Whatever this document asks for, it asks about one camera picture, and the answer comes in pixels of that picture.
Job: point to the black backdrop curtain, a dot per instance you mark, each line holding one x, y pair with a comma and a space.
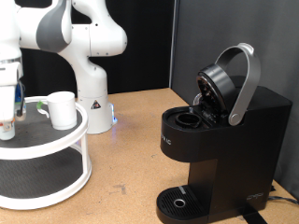
146, 46

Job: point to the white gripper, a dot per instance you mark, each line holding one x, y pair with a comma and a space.
9, 93

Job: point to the black tape strip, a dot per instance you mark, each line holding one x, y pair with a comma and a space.
252, 216

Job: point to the black drip tray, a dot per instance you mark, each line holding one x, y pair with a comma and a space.
193, 202

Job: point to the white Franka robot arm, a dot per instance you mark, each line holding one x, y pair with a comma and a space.
93, 81

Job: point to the black Keurig coffee machine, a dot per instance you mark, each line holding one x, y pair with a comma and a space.
243, 155

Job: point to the white two-tier turntable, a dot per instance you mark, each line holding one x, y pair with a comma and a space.
37, 151

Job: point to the white coffee pod orange lid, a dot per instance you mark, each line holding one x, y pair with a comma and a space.
6, 136

